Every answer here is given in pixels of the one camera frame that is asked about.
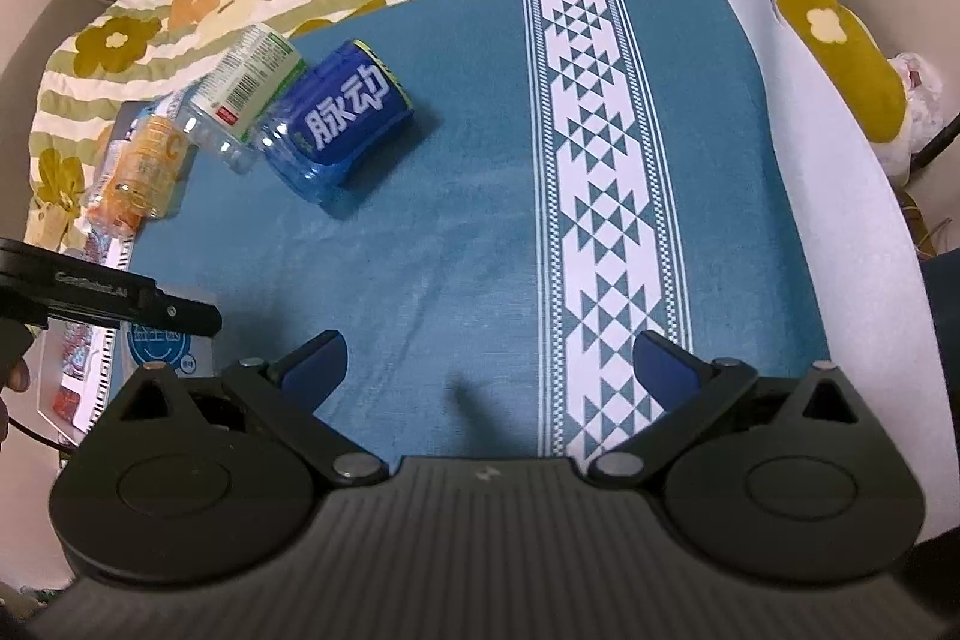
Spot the person left hand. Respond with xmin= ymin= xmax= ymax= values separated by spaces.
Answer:
xmin=0 ymin=359 xmax=29 ymax=445

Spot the pink orange plastic bottle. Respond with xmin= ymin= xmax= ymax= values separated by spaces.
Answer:
xmin=83 ymin=140 xmax=142 ymax=241

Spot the orange label plastic bottle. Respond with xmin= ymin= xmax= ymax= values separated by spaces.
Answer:
xmin=112 ymin=115 xmax=192 ymax=220

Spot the blue patterned cloth mat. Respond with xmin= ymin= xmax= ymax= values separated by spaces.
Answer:
xmin=44 ymin=0 xmax=939 ymax=462

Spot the blue plastic bottle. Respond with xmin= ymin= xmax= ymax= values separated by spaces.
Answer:
xmin=256 ymin=39 xmax=413 ymax=203

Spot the green label clear bottle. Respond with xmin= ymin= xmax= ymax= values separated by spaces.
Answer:
xmin=174 ymin=23 xmax=306 ymax=174

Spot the white plush toy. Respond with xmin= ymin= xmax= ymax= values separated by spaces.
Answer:
xmin=872 ymin=52 xmax=947 ymax=187

